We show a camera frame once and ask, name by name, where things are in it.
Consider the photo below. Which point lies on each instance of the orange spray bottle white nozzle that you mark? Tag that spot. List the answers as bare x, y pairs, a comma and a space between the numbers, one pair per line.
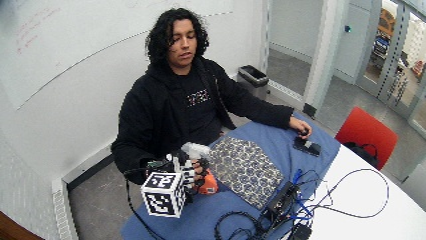
208, 185

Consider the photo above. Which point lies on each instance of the black phone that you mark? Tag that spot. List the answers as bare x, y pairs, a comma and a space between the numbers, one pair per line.
307, 146

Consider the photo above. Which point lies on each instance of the blue tablecloth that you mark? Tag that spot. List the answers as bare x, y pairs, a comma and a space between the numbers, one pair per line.
275, 140

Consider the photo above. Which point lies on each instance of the patterned grey cloth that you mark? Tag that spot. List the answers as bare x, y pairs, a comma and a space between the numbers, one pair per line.
247, 170

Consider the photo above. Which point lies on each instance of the green circuit board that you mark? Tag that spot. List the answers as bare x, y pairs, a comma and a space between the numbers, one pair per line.
155, 163

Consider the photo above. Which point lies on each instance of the white marker cube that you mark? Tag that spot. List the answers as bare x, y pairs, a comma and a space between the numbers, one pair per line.
163, 194

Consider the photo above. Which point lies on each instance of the red chair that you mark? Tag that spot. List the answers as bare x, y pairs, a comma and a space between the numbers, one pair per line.
368, 133

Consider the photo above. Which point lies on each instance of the black bag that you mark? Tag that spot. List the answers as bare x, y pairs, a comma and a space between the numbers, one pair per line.
361, 152

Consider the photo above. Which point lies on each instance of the black trash bin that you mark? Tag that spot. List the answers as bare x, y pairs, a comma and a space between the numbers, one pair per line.
253, 80

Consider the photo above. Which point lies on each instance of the the person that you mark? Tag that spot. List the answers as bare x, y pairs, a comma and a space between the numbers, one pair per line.
178, 100

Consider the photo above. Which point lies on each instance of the black electronics box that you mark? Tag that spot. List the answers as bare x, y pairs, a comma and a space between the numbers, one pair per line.
281, 201

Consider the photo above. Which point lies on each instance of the glass door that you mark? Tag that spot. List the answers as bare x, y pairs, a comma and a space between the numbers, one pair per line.
400, 63

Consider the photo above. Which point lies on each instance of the black power adapter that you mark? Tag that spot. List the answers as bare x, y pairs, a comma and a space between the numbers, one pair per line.
301, 232

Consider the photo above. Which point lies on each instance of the whiteboard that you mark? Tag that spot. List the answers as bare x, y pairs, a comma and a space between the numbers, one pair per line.
88, 40

